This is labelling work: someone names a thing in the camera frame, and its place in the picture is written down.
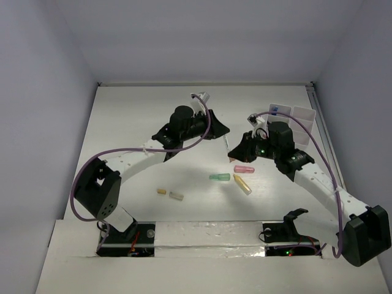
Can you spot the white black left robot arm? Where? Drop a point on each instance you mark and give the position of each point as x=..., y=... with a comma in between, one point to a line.
x=97, y=186

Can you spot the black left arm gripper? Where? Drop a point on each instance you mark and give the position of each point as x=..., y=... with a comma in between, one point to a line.
x=211, y=125

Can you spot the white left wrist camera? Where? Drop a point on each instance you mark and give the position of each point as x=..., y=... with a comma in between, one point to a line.
x=199, y=101

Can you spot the yellow eraser block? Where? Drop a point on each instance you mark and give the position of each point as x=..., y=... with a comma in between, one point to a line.
x=161, y=191

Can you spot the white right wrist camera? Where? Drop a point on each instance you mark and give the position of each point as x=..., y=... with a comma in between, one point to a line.
x=257, y=121

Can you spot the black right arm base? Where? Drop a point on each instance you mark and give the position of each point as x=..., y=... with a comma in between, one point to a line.
x=281, y=238

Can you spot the white divided organizer box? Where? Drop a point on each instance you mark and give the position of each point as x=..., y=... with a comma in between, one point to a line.
x=300, y=120

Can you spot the green highlighter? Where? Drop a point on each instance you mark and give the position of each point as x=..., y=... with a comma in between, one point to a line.
x=220, y=177

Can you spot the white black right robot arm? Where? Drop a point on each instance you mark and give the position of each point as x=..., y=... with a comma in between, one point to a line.
x=357, y=231

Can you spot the yellow highlighter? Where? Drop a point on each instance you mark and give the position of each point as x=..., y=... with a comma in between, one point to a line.
x=242, y=184

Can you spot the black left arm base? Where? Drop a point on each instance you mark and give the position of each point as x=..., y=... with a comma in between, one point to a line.
x=137, y=241

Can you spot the pink highlighter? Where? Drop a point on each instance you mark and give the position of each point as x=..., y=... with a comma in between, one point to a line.
x=243, y=169

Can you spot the white eraser block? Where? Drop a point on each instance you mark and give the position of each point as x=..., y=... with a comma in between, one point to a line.
x=176, y=196

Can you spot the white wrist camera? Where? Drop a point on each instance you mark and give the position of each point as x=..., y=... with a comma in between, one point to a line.
x=257, y=121
x=199, y=101

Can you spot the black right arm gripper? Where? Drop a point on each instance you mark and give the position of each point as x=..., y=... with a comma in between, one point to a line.
x=243, y=152

